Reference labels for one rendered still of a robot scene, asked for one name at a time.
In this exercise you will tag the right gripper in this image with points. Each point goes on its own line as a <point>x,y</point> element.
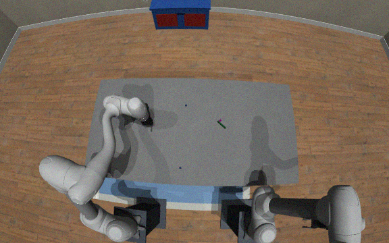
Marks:
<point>315,224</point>

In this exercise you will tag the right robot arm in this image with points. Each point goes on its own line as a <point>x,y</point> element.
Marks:
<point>339,210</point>

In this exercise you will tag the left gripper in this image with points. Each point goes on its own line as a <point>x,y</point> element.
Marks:
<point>147,120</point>

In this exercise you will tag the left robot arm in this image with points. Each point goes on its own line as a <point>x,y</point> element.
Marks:
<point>80,183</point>

